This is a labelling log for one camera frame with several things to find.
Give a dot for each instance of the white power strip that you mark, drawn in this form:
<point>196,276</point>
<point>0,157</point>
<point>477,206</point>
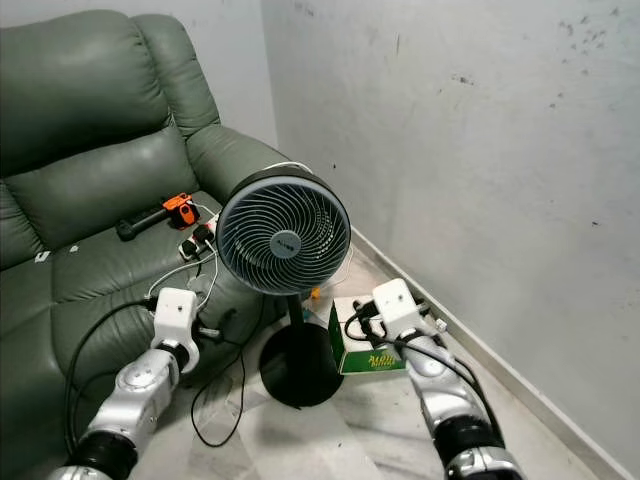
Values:
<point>206,232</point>

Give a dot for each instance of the green white cardboard box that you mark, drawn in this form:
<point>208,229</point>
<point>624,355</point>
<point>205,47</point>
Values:
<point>370,358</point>

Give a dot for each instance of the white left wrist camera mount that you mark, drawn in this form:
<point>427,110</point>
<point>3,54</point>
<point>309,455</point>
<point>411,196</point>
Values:
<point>176,313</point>

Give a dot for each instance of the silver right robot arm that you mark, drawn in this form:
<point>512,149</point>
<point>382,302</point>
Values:
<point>450,395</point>

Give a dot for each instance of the green leather sofa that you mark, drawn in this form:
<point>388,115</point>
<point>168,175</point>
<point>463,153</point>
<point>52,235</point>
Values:
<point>90,150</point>

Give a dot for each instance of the grey black standing fan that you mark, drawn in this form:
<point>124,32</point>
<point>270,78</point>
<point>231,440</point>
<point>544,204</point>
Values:
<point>284,245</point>

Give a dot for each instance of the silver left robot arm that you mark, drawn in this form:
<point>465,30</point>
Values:
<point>135,390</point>

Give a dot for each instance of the orange black handheld tool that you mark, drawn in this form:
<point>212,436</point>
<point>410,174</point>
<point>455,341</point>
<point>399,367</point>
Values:
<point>180,209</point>

